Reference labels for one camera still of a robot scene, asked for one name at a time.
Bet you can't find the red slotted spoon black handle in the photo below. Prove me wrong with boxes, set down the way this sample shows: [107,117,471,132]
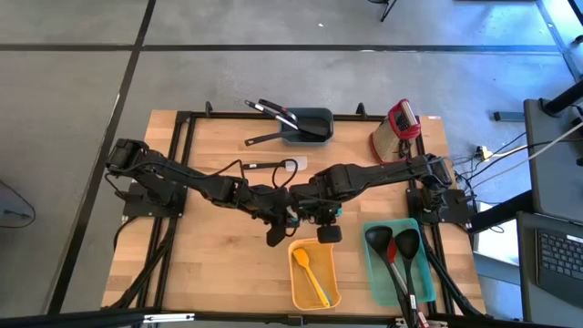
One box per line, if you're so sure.
[363,225,414,328]

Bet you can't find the black tripod leg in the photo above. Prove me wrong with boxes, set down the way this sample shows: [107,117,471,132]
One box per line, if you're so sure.
[379,0,398,23]

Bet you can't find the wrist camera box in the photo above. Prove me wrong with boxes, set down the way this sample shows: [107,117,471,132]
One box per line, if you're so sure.
[265,221,289,249]
[316,224,343,245]

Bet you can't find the orange plastic bin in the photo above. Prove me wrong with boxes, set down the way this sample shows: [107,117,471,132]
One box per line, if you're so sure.
[287,237,342,312]

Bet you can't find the white spatula black handle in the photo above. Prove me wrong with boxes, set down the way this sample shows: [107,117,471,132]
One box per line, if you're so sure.
[242,156,309,173]

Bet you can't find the black turner steel handle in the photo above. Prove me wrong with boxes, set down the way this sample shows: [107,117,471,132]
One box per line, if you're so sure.
[244,99,330,138]

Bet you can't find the black desk cable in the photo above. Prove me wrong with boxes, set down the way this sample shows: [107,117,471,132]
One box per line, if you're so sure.
[455,130,583,183]

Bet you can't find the red box grater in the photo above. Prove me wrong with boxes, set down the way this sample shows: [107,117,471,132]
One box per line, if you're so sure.
[368,98,423,165]

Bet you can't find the white cable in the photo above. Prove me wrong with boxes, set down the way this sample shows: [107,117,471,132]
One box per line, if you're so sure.
[468,118,583,188]

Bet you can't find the blue-grey plastic bin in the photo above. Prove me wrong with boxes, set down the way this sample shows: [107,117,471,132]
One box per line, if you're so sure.
[280,107,334,147]

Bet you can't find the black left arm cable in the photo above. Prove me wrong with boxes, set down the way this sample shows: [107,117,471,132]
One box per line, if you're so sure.
[202,100,301,189]

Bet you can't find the silver floor rail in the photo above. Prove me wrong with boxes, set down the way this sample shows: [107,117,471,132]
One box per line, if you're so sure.
[536,0,583,82]

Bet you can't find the black slotted turner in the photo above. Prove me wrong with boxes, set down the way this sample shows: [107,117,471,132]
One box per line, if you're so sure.
[244,129,329,147]

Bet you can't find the red-handled steel utensil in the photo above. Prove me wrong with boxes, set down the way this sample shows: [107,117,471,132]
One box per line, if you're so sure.
[385,239,430,328]

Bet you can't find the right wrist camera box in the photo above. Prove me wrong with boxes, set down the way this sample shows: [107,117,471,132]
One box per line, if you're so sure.
[316,224,343,245]

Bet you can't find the teal plastic tray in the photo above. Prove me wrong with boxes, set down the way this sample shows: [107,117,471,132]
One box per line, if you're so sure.
[363,217,437,307]

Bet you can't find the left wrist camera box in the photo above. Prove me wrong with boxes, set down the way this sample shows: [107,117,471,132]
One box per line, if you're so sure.
[265,221,289,249]

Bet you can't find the black crossbeam silver brackets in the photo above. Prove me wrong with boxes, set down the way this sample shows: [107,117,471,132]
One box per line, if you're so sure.
[0,308,583,328]

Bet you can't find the dark grey laptop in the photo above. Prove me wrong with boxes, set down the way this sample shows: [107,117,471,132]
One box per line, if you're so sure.
[517,211,583,327]

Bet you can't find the black floor cable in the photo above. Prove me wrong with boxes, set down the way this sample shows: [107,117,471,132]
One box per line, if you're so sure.
[0,179,36,229]

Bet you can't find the yellow silicone spatula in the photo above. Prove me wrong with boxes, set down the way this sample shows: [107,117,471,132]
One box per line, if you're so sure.
[291,247,332,309]

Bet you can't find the grey office desk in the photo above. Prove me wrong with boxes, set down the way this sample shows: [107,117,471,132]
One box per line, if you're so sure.
[523,97,583,224]

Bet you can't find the black spoon white label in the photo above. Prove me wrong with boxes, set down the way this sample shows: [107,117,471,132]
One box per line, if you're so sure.
[394,228,423,328]

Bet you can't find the black pole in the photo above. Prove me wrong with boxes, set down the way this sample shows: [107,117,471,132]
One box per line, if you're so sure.
[543,79,583,116]

